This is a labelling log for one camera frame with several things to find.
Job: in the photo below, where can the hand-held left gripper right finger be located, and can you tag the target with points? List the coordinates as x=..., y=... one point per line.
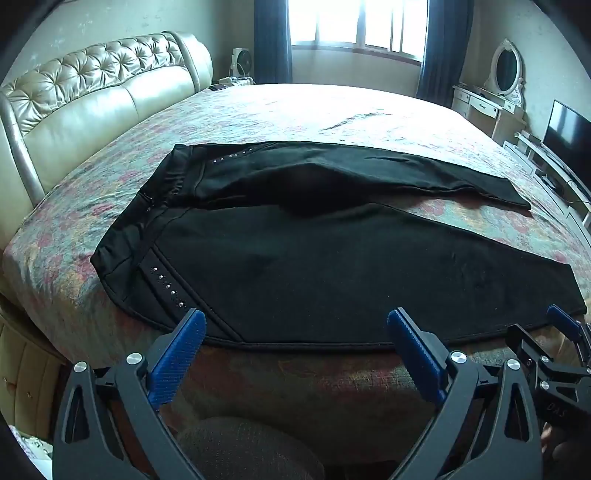
x=415, y=350

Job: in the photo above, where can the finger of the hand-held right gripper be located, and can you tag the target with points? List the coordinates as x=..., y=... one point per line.
x=526, y=344
x=564, y=321

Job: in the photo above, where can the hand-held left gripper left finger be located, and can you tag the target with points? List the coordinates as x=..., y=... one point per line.
x=178, y=360

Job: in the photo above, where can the black pants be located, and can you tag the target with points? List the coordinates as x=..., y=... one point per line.
x=300, y=277

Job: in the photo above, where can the person's right hand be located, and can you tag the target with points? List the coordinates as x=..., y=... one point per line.
x=550, y=438

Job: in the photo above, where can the person's own leg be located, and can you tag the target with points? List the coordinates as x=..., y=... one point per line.
x=249, y=452

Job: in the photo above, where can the cream leather bed side panel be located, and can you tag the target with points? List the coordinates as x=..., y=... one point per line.
x=27, y=369

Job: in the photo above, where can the white television stand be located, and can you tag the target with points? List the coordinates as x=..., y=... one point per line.
x=549, y=166

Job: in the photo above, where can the white patterned cloth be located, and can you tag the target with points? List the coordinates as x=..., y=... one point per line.
x=32, y=450

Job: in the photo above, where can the black flat television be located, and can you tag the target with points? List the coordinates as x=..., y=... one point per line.
x=568, y=134

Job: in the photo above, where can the white dressing table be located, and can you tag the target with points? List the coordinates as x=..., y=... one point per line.
x=480, y=108

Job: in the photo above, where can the white oval vanity mirror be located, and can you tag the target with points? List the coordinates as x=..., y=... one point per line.
x=505, y=69

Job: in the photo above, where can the cream tufted leather headboard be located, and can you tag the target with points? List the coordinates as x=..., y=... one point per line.
x=106, y=106

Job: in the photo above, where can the dark phone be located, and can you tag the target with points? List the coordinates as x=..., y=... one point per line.
x=217, y=87

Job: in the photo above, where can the dark blue curtain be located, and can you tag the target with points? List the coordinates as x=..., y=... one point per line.
x=443, y=50
x=272, y=41

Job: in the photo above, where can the small white fan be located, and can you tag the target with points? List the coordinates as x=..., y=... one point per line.
x=242, y=60

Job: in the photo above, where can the bright window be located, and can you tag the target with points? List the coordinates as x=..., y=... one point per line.
x=360, y=23

